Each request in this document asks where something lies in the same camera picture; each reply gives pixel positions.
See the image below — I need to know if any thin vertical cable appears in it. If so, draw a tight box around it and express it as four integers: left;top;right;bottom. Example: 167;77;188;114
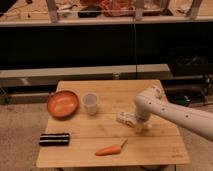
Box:
132;15;139;80

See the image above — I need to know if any black item on shelf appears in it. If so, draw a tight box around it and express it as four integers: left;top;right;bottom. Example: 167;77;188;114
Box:
78;5;102;18

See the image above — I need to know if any orange bowl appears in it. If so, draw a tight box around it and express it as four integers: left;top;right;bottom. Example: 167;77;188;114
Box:
47;90;79;118

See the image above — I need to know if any orange carrot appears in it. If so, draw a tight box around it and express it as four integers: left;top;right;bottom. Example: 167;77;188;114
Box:
95;140;127;156

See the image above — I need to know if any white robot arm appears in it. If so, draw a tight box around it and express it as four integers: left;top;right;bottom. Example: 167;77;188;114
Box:
134;85;213;142

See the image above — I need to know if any white labelled plastic bottle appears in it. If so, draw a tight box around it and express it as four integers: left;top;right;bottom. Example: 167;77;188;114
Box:
116;111;152;130

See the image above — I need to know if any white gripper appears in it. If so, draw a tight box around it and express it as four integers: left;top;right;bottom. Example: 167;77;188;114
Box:
134;107;151;133

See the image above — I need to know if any red item on shelf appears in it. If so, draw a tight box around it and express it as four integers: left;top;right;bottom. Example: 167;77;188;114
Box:
101;0;136;17

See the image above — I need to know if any black white striped cloth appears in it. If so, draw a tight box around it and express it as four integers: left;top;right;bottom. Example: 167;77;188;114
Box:
39;133;70;146

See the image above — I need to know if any clear plastic cup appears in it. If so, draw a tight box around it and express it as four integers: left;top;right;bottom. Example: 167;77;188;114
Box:
82;93;98;115

